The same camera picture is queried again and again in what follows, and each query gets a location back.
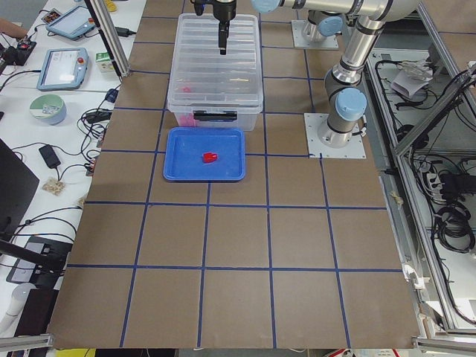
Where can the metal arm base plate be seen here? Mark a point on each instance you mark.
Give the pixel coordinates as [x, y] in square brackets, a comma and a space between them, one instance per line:
[307, 36]
[322, 142]

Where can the red block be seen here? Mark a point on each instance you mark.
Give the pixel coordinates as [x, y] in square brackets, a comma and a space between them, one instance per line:
[187, 120]
[209, 157]

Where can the black gripper lid side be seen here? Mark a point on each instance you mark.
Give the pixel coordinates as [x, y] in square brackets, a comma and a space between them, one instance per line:
[224, 10]

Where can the blue teach pendant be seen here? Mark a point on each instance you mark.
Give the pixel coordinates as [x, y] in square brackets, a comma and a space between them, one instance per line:
[63, 69]
[73, 24]

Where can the blue plastic tray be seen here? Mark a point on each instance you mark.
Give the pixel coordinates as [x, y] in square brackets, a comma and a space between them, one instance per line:
[185, 146]

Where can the silver robot arm with tray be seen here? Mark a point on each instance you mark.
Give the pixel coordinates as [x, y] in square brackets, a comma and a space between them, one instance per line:
[347, 103]

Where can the black laptop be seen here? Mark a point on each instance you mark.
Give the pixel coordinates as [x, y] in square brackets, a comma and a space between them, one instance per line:
[18, 187]

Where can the clear plastic box lid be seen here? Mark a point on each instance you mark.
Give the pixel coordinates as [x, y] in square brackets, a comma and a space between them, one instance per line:
[201, 75]

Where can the aluminium frame post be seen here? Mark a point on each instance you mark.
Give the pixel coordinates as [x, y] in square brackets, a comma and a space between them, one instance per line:
[108, 34]

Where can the green white carton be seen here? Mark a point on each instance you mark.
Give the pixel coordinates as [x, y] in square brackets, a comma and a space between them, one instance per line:
[104, 62]

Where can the black power adapter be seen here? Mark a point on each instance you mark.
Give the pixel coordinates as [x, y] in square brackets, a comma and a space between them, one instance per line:
[49, 156]

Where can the clear plastic storage box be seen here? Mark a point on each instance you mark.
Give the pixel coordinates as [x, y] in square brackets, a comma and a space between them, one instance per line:
[215, 116]

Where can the red block in box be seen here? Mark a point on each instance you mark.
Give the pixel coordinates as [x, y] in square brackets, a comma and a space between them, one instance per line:
[187, 120]

